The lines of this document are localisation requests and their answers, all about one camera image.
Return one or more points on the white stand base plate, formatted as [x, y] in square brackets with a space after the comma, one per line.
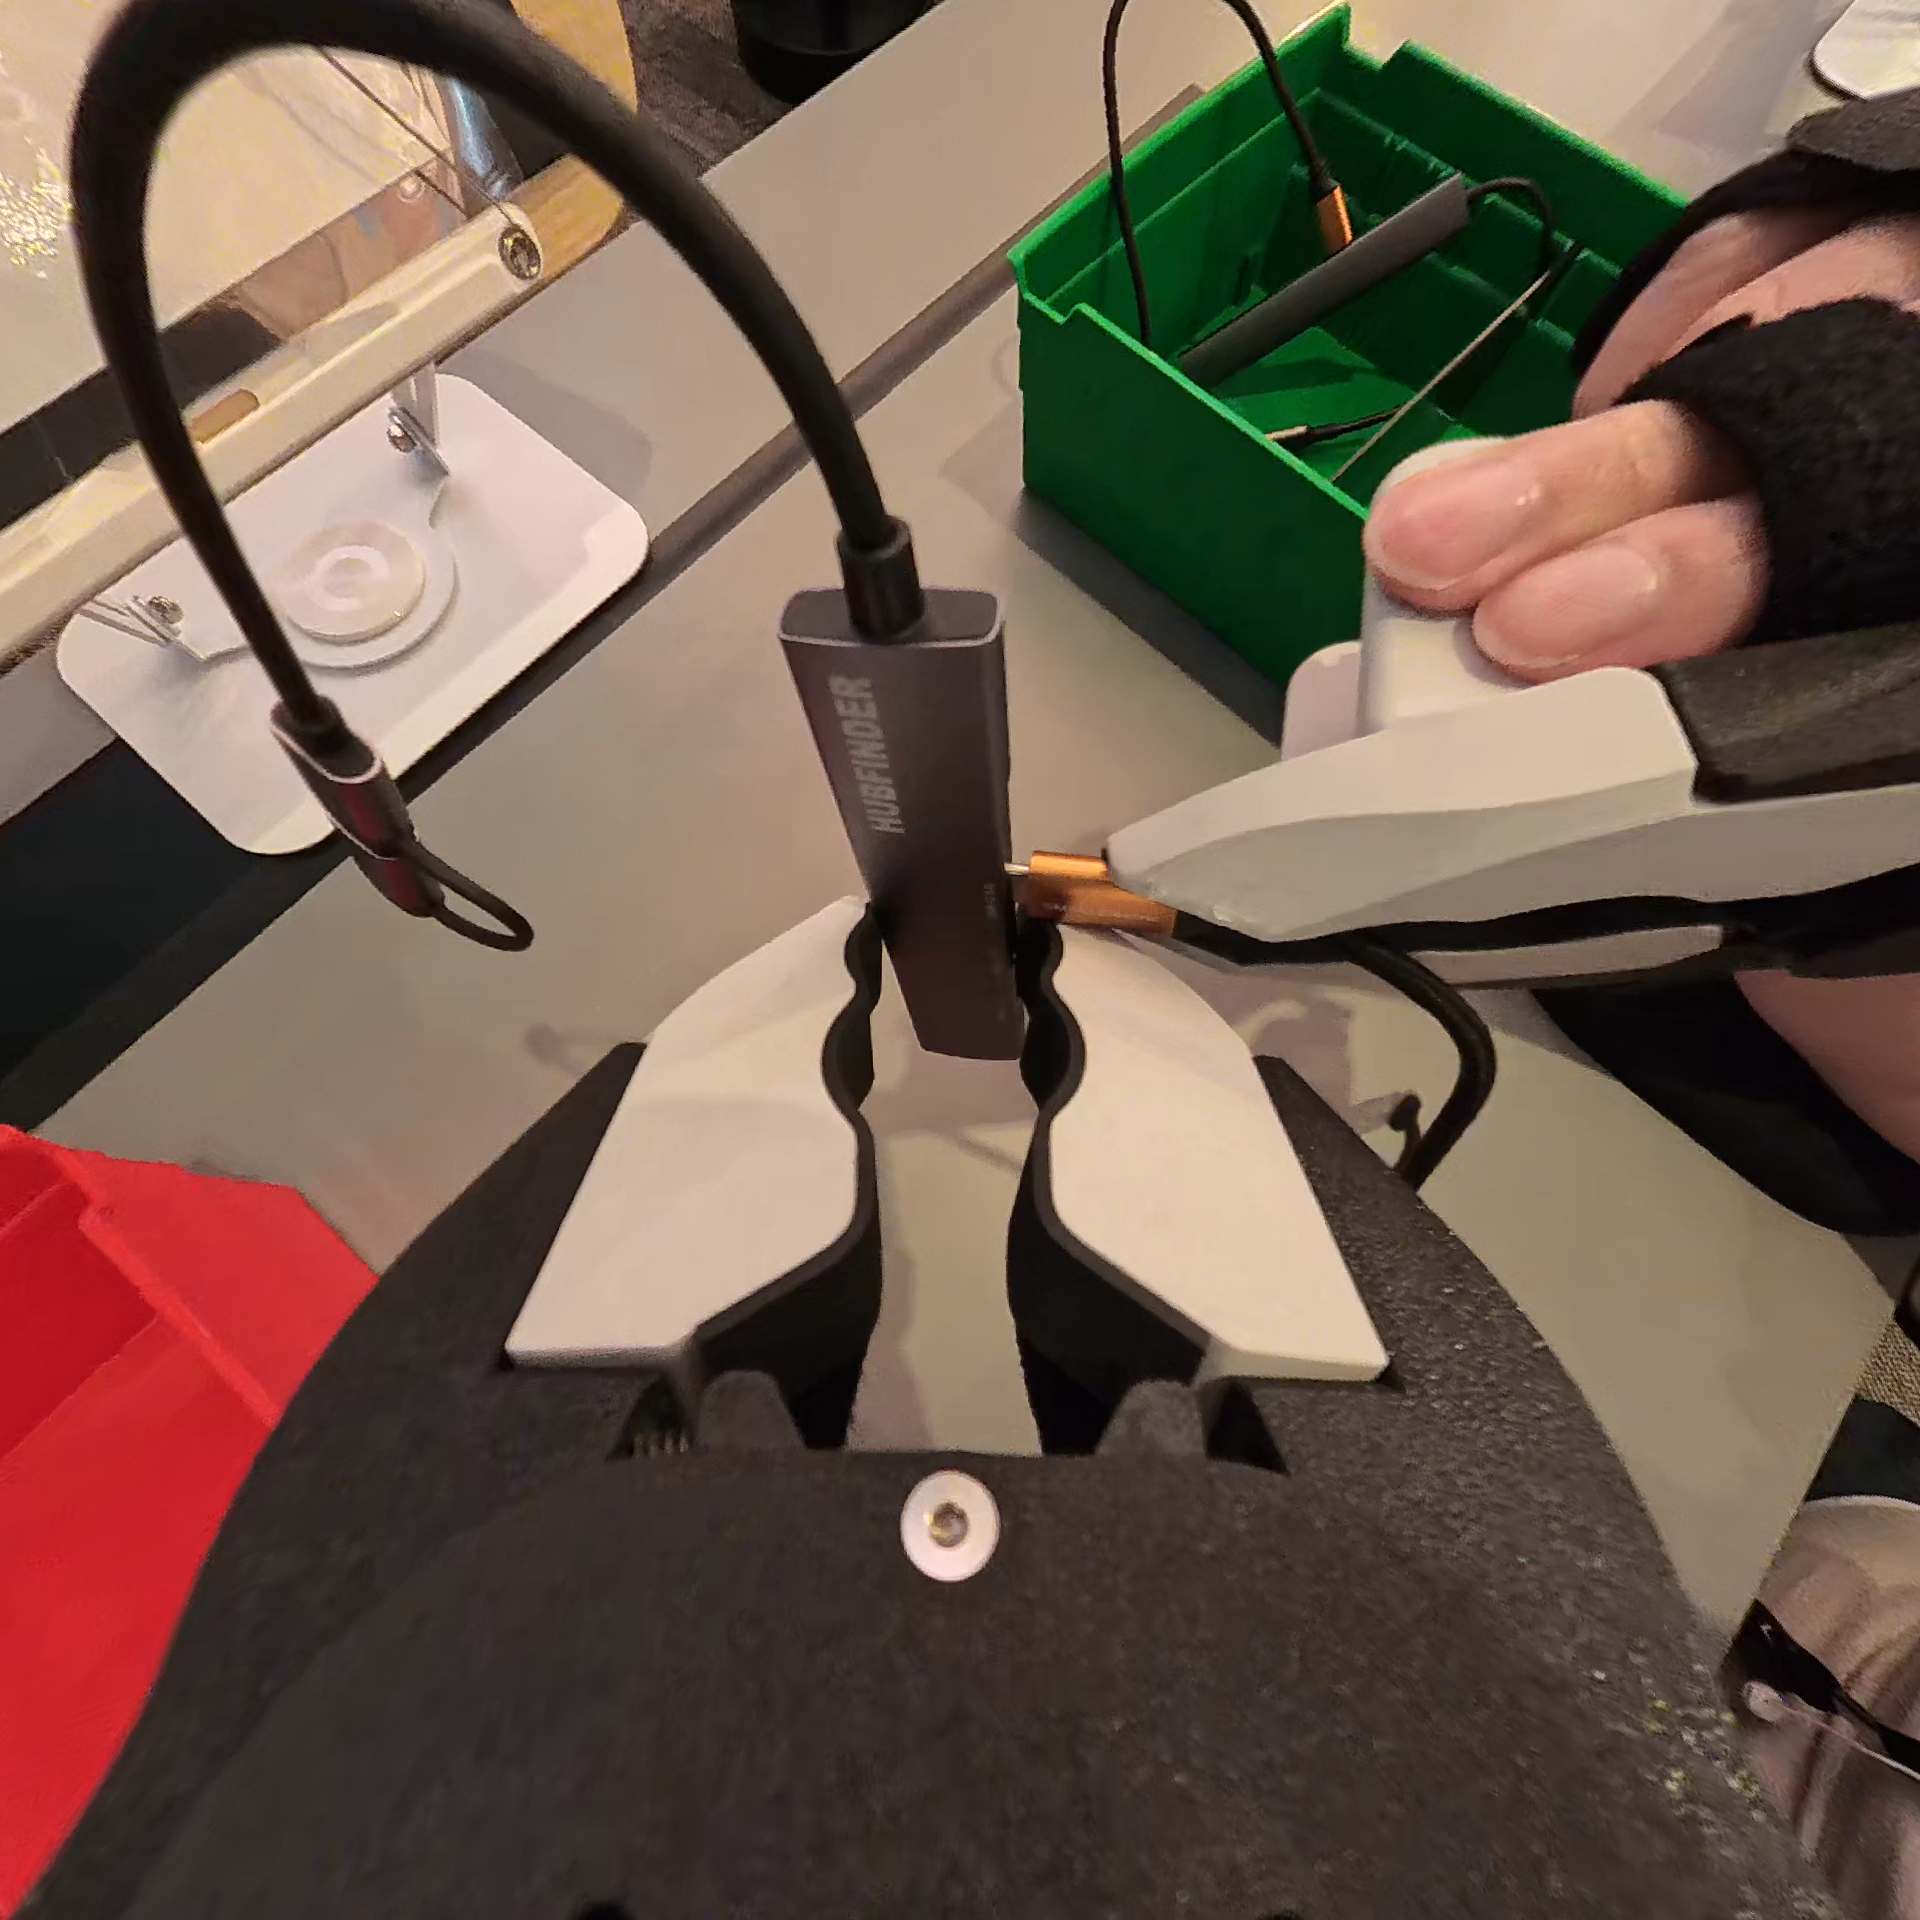
[493, 599]

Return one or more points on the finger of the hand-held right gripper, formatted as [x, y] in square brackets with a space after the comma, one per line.
[1589, 961]
[1424, 809]

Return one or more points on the green plastic bin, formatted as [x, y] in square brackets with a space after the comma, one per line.
[1170, 481]

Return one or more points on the grey usb hub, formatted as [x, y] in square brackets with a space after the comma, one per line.
[1320, 277]
[900, 751]

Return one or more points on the clear acrylic sign holder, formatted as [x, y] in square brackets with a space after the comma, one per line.
[300, 195]

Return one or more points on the white rounded object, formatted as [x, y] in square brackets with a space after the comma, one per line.
[1875, 38]

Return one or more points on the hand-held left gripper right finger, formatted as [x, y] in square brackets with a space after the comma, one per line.
[1200, 1200]

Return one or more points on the person's dark clothing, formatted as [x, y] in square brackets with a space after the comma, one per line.
[1723, 1141]

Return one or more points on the red plastic bin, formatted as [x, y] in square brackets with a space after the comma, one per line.
[120, 1425]

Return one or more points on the person's right hand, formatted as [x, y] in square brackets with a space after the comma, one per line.
[1575, 494]

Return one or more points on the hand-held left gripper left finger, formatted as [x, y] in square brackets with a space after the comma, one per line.
[704, 1185]

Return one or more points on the black round object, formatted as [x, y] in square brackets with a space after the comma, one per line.
[825, 43]

